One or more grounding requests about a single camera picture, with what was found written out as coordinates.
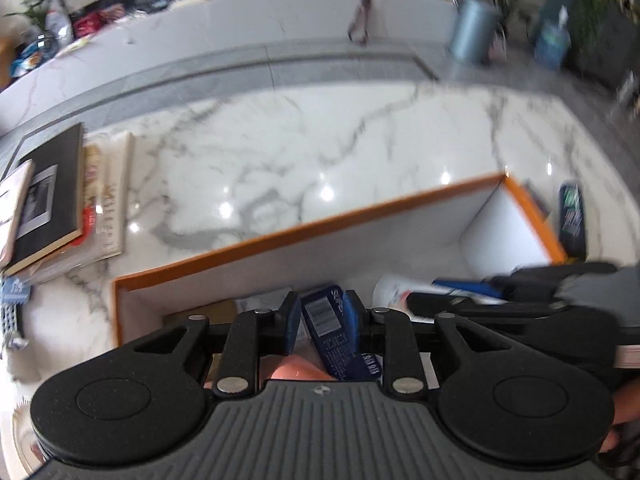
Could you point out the stack of magazines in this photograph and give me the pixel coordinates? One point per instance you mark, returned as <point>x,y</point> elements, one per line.
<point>112,200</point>

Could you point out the gold box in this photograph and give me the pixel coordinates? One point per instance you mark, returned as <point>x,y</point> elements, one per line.
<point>222,310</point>

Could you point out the red floral box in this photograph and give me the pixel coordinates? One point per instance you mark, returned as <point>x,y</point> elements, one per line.
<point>112,12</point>

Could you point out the dark grey cabinet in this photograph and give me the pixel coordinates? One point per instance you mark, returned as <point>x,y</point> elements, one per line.
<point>600,55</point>

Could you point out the blue-grey trash can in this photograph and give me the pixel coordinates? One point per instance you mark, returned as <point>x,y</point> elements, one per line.
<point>472,30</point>

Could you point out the beige envelope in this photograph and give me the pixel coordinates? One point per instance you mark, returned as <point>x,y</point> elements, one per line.
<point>74,47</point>

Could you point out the black book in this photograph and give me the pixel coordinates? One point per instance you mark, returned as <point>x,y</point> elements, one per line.
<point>55,200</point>

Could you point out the blue card pack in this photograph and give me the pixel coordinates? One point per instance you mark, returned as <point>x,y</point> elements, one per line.
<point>14,289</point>

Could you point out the woven handbag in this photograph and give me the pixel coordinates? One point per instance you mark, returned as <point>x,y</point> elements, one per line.
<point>497,47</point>

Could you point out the pink tablet case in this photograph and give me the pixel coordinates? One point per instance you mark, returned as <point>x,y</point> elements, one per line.
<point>10,210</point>

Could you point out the blue toothpaste box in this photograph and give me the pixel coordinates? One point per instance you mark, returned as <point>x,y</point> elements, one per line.
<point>325,320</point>

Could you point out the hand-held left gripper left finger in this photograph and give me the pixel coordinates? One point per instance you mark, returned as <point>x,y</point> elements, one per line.
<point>290,322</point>

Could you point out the person's right hand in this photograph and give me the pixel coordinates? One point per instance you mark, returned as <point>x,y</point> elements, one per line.
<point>627,410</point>

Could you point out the green plant in glass vase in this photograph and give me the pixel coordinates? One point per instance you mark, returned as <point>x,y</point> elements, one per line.
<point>37,2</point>

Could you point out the black spray bottle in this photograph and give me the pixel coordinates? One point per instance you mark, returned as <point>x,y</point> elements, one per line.
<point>572,220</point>

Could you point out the white lotion tube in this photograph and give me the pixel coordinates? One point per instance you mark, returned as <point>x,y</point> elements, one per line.
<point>395,287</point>

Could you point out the white packet bag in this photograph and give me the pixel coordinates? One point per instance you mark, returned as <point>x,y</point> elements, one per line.
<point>59,25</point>

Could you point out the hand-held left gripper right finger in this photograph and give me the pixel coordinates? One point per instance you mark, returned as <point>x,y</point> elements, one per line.
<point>354,322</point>

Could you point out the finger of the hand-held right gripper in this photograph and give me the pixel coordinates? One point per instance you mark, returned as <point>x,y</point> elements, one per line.
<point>470,287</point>
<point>450,305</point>

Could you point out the blue snack packet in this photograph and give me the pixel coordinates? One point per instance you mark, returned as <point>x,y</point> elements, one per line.
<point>32,57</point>

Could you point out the blue water jug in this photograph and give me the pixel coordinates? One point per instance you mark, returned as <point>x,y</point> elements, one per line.
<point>552,42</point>

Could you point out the pink pump bottle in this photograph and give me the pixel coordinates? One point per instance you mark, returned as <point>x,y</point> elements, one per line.
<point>300,367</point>

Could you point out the orange cardboard box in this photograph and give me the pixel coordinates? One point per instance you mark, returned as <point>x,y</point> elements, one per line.
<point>350,255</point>

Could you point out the white marble television console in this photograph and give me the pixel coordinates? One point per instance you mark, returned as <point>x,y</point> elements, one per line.
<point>200,25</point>

